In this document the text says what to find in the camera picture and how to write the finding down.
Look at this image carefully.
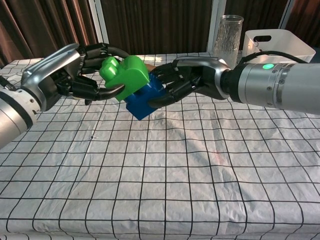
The dark brown curtain panel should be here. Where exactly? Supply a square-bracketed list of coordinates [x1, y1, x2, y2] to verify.
[99, 0, 214, 56]
[0, 0, 99, 69]
[224, 0, 288, 32]
[286, 0, 320, 55]

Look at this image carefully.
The white black checked tablecloth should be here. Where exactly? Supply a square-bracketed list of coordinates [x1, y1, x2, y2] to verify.
[0, 51, 320, 240]

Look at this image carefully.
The white frame post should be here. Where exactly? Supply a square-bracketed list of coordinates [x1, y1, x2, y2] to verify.
[88, 0, 110, 45]
[206, 0, 226, 54]
[278, 0, 294, 31]

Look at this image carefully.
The white plastic basket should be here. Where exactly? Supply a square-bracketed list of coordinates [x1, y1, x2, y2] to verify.
[240, 29, 317, 65]

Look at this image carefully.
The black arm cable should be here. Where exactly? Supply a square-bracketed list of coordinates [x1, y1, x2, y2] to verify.
[239, 50, 309, 65]

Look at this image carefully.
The blue toy block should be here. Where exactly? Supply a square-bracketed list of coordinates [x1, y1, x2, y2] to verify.
[124, 72, 168, 122]

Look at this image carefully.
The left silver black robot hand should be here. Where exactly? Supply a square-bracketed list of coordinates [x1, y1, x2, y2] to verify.
[21, 42, 131, 112]

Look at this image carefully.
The clear glass jar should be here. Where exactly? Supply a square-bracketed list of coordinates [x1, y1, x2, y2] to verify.
[212, 14, 245, 71]

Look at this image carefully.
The green plastic block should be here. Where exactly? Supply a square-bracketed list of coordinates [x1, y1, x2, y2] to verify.
[99, 55, 151, 103]

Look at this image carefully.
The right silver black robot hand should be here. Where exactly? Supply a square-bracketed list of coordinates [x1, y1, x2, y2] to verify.
[147, 56, 232, 108]

